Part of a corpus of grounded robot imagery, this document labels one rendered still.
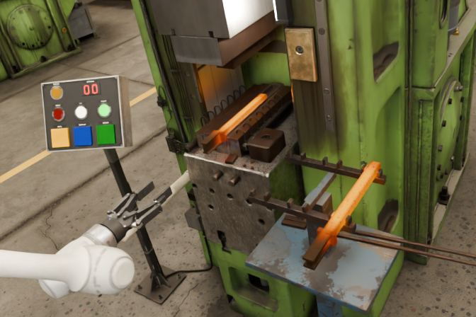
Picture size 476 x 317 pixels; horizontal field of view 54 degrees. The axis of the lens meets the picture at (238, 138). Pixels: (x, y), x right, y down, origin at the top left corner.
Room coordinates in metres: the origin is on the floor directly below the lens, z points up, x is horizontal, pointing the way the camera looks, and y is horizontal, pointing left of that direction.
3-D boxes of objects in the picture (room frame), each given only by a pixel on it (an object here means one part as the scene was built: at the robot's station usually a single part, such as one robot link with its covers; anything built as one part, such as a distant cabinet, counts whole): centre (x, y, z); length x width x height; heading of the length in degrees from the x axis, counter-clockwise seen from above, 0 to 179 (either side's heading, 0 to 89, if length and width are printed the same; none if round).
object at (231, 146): (1.62, -0.06, 0.96); 0.42 x 0.20 x 0.09; 140
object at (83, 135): (1.63, 0.59, 1.01); 0.07 x 0.05 x 0.07; 75
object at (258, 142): (1.39, -0.10, 0.95); 0.12 x 0.08 x 0.06; 140
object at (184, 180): (1.61, 0.40, 0.62); 0.44 x 0.05 x 0.05; 140
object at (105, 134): (1.61, 0.50, 1.01); 0.07 x 0.05 x 0.07; 75
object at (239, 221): (1.59, -0.11, 0.69); 0.56 x 0.38 x 0.45; 140
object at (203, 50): (1.62, -0.06, 1.32); 0.42 x 0.20 x 0.10; 140
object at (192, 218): (1.78, 0.28, 0.36); 0.09 x 0.07 x 0.12; 50
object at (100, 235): (1.00, 0.43, 1.00); 0.09 x 0.06 x 0.09; 50
